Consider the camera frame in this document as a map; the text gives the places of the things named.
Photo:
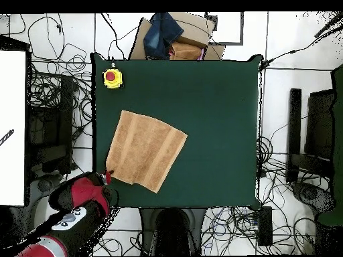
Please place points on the orange folded cloth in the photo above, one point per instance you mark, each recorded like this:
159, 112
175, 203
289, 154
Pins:
185, 52

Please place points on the tan terry towel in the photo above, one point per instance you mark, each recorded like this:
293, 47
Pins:
144, 150

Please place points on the black power box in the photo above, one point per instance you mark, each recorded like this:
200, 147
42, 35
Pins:
265, 227

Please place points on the black tripod rod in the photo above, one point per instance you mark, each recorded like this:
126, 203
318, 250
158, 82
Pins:
328, 25

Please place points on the white flat panel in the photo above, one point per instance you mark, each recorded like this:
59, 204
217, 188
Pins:
12, 120

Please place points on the black flat bar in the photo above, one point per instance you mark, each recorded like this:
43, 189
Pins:
294, 133

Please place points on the dark green table cloth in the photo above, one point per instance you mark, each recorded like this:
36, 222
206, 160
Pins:
214, 133

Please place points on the black equipment rack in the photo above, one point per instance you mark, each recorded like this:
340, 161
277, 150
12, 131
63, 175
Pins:
65, 107
319, 120

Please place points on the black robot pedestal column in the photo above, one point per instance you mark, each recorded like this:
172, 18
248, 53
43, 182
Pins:
174, 230

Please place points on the black rectangular frame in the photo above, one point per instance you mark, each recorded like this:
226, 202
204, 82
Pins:
227, 43

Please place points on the brown cardboard box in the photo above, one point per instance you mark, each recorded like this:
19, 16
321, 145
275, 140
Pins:
193, 26

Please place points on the striped black rod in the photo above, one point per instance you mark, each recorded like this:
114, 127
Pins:
8, 135

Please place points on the black stand base foot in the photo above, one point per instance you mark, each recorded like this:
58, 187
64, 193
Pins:
45, 184
308, 194

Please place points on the blue denim jeans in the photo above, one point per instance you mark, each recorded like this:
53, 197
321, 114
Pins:
160, 34

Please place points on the yellow emergency stop button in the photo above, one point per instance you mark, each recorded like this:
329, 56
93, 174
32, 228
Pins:
112, 80

